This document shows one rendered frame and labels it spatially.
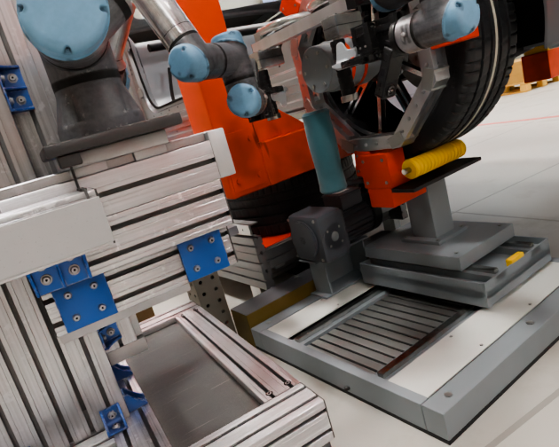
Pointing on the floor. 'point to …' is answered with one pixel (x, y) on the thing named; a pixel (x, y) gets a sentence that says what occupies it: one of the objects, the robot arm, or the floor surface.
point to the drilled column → (211, 298)
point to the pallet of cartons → (523, 81)
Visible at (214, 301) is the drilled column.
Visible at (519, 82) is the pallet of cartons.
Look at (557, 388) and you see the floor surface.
